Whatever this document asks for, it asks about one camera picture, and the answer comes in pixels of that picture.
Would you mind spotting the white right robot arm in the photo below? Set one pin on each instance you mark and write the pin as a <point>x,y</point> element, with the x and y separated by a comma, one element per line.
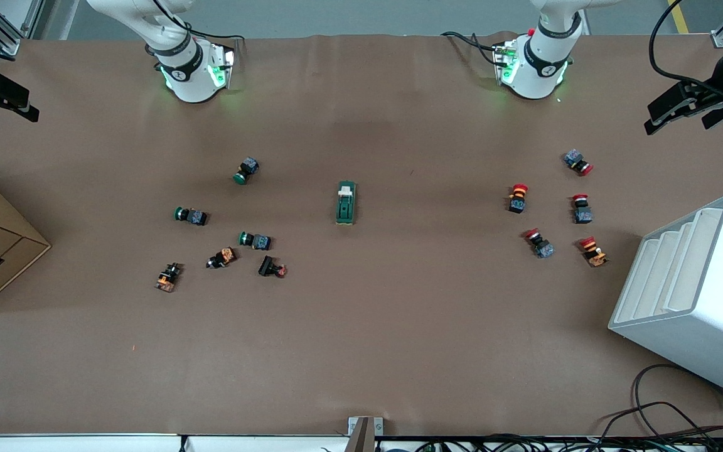
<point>192,81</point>

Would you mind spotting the white table edge rail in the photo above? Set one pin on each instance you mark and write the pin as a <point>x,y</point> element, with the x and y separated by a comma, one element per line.
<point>85,444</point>

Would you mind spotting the green push button blue block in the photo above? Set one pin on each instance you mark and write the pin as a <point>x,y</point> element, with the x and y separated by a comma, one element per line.
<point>195,217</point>
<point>247,168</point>
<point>261,242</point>

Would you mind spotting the white slotted rack bin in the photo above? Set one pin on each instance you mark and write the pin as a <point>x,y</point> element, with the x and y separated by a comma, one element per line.
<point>713,339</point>

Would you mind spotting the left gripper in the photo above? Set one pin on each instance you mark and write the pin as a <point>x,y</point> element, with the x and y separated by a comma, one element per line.
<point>721,82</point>

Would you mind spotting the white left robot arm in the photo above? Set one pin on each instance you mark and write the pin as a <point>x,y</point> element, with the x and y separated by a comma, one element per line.
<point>537,75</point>

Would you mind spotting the black push button orange block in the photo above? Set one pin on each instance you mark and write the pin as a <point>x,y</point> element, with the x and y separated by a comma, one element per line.
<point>167,278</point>
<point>223,257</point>

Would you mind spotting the metal table edge bracket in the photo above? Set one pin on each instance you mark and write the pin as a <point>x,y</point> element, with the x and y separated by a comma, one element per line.
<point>354,427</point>

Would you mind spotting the red emergency button orange block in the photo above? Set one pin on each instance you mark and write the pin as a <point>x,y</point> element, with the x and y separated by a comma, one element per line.
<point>595,256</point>

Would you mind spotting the red emergency button blue block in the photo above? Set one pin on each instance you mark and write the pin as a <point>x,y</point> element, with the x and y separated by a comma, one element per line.
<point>575,159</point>
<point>582,215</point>
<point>543,248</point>

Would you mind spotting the brown paper table cover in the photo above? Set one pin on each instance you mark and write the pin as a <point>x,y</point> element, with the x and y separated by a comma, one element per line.
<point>399,314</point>

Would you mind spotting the green load switch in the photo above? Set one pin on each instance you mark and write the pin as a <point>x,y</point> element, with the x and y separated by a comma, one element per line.
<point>345,207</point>

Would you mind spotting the black push button red block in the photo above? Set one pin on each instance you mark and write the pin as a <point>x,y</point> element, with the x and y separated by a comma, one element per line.
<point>268,267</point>

